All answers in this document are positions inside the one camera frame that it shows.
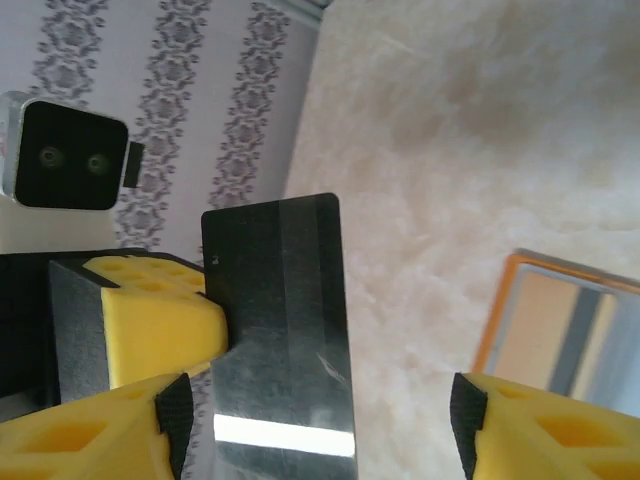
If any black credit card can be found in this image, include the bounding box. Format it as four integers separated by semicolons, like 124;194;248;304
200;192;360;480

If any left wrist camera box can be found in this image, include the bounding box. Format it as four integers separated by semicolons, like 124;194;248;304
0;89;146;212

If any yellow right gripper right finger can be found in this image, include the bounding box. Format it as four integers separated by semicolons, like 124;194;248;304
449;371;640;480

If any orange leather card holder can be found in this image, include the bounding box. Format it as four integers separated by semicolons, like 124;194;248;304
469;252;640;416

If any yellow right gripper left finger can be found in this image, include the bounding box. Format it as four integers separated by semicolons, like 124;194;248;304
0;371;194;480

